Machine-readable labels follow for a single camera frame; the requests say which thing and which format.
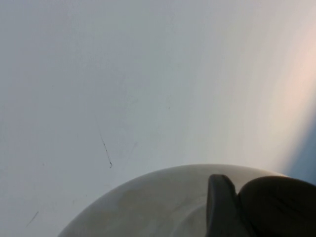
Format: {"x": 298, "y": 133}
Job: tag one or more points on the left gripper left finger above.
{"x": 219, "y": 205}

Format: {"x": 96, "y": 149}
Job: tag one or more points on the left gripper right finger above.
{"x": 279, "y": 209}

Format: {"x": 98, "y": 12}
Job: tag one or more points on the stainless steel pot lid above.
{"x": 148, "y": 205}

